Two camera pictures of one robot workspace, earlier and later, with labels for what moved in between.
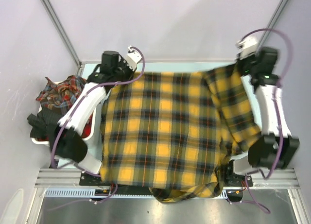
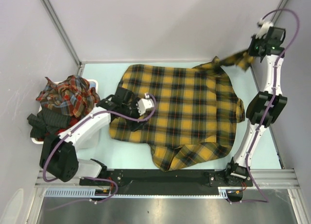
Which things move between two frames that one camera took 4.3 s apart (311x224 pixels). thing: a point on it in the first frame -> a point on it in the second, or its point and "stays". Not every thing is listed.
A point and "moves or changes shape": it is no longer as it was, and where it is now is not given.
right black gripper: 240,63 -> 251,50
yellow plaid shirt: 178,134 moves or changes shape
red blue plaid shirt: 60,96 stays
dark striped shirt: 44,125 stays
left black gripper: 130,72 -> 134,126
